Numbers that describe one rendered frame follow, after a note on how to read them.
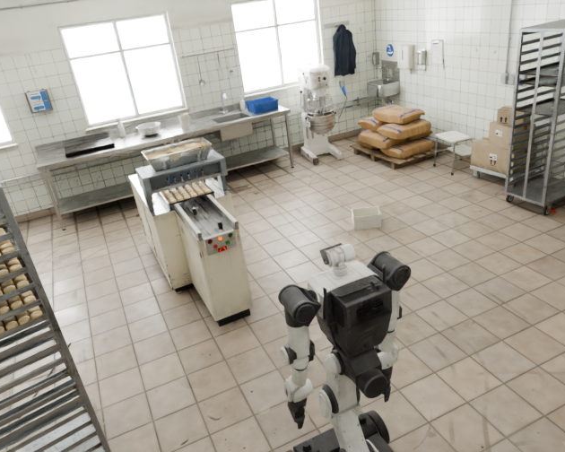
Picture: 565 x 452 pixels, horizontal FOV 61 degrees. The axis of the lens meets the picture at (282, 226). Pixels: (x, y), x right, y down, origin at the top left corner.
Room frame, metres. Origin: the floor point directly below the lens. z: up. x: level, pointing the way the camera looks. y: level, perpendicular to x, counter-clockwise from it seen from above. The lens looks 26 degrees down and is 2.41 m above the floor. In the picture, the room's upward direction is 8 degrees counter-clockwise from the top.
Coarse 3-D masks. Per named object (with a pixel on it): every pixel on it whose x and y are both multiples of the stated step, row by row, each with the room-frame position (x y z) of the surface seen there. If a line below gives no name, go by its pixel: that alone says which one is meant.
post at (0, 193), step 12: (0, 192) 1.93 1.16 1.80; (12, 216) 1.94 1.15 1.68; (12, 228) 1.93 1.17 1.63; (24, 252) 1.93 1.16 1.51; (36, 276) 1.93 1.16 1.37; (36, 288) 1.92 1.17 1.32; (48, 300) 1.94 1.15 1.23; (48, 312) 1.93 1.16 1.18; (60, 336) 1.93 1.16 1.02; (72, 360) 1.94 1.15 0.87; (72, 372) 1.93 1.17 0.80; (84, 396) 1.93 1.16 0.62; (96, 420) 1.94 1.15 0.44; (108, 444) 1.94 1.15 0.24
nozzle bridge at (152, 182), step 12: (216, 156) 4.06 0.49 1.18; (144, 168) 4.01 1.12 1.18; (180, 168) 3.87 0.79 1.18; (192, 168) 3.88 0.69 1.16; (204, 168) 4.01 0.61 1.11; (216, 168) 4.05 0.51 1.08; (144, 180) 3.73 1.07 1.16; (156, 180) 3.85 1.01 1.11; (180, 180) 3.92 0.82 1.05; (192, 180) 3.91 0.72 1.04; (144, 192) 3.81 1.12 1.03; (156, 192) 3.79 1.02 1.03
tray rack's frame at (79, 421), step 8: (80, 416) 2.27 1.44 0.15; (88, 416) 2.26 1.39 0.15; (72, 424) 2.21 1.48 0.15; (80, 424) 2.20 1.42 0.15; (56, 432) 2.16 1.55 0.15; (64, 432) 2.16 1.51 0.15; (80, 432) 2.14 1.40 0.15; (88, 432) 2.13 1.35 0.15; (40, 440) 2.12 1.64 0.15; (48, 440) 2.11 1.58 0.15; (64, 440) 2.09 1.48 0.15; (72, 440) 2.08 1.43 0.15; (88, 440) 2.07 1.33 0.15; (96, 440) 2.06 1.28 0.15; (24, 448) 2.07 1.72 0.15; (32, 448) 2.06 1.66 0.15; (48, 448) 2.05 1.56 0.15; (56, 448) 2.04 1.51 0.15; (80, 448) 2.02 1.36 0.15
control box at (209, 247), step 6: (216, 234) 3.21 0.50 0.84; (222, 234) 3.20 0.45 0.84; (228, 234) 3.22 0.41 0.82; (234, 234) 3.24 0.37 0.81; (204, 240) 3.15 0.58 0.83; (216, 240) 3.18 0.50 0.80; (222, 240) 3.20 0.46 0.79; (234, 240) 3.23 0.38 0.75; (210, 246) 3.16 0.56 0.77; (222, 246) 3.20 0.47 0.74; (228, 246) 3.21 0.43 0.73; (234, 246) 3.23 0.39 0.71; (210, 252) 3.16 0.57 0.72; (216, 252) 3.17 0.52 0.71
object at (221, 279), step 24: (192, 216) 3.60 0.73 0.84; (216, 216) 3.54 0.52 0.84; (192, 240) 3.32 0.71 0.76; (240, 240) 3.29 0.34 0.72; (192, 264) 3.56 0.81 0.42; (216, 264) 3.20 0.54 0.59; (240, 264) 3.27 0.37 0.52; (216, 288) 3.18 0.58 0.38; (240, 288) 3.26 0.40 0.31; (216, 312) 3.17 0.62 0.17; (240, 312) 3.27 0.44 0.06
